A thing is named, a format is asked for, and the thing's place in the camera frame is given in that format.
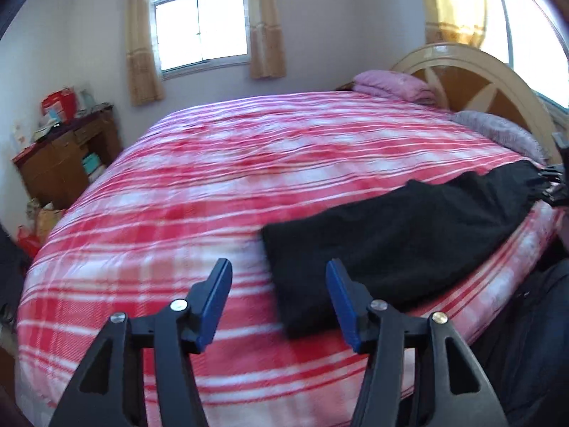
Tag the yellow curtain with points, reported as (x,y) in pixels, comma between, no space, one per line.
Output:
(453,4)

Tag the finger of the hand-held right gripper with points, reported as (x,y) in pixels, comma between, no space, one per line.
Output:
(549,174)

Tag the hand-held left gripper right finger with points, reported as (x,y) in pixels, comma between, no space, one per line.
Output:
(344,302)

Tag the teal box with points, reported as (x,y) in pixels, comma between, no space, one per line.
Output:
(93,164)

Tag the black pants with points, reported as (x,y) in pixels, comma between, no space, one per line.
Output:
(400,240)

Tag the small sliding window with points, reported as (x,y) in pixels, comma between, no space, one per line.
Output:
(200,26)

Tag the large window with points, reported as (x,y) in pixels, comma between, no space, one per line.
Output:
(533,31)

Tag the person's dark clothing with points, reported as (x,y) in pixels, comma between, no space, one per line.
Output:
(533,342)

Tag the pink folded blanket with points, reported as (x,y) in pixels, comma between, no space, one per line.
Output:
(391,84)

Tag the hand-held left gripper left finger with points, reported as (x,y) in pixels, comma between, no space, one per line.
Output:
(212,302)

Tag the beige curtain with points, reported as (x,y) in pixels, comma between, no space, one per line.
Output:
(142,53)
(266,31)

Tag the red bag on desk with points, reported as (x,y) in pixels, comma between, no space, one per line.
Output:
(58,102)

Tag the striped pillow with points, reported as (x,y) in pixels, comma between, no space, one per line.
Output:
(498,131)

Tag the brown wooden desk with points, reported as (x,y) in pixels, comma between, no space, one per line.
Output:
(58,160)

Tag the cream and brown headboard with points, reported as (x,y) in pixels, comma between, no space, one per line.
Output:
(489,75)

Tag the red plaid bed sheet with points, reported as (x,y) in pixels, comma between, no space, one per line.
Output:
(200,178)

